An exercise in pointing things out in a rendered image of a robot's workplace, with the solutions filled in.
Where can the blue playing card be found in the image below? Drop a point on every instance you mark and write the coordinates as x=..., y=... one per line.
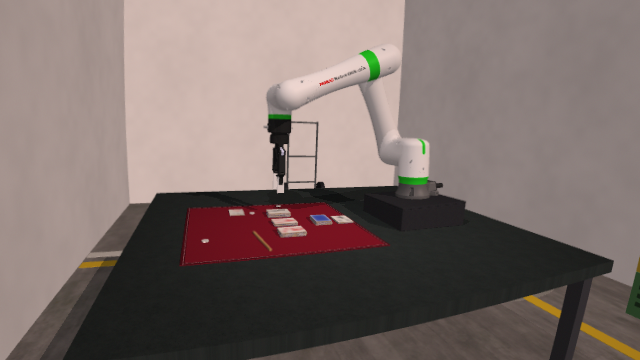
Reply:
x=320, y=218

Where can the red card cloth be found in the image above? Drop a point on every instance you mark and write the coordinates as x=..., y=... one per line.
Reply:
x=183, y=251
x=231, y=237

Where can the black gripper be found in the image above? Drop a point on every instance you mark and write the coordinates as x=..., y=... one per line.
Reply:
x=279, y=162

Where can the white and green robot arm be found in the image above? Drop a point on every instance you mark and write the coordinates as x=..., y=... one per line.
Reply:
x=411, y=156

